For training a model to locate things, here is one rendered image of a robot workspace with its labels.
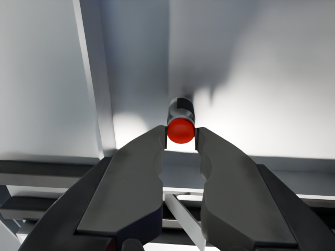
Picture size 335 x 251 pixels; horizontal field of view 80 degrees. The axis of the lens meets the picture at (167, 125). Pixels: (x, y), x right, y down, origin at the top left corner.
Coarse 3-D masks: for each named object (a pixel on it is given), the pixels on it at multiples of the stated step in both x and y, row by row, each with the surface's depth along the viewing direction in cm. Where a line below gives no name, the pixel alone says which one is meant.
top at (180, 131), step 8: (176, 120) 14; (184, 120) 14; (168, 128) 14; (176, 128) 14; (184, 128) 14; (192, 128) 14; (168, 136) 14; (176, 136) 14; (184, 136) 14; (192, 136) 14
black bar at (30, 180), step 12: (0, 168) 22; (12, 168) 22; (24, 168) 22; (36, 168) 22; (48, 168) 22; (60, 168) 22; (72, 168) 22; (84, 168) 22; (0, 180) 21; (12, 180) 21; (24, 180) 21; (36, 180) 21; (48, 180) 21; (60, 180) 21; (72, 180) 21; (168, 192) 21; (180, 192) 21; (192, 192) 21
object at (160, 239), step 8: (24, 224) 24; (32, 224) 24; (24, 232) 23; (168, 232) 24; (176, 232) 24; (184, 232) 24; (160, 240) 23; (168, 240) 23; (176, 240) 23; (184, 240) 23; (144, 248) 29; (152, 248) 28; (160, 248) 28; (168, 248) 28; (176, 248) 28; (184, 248) 28; (192, 248) 28; (208, 248) 22; (216, 248) 22
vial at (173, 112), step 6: (174, 102) 17; (168, 108) 17; (174, 108) 15; (180, 108) 15; (168, 114) 16; (174, 114) 15; (180, 114) 15; (186, 114) 15; (192, 114) 15; (168, 120) 15; (192, 120) 15
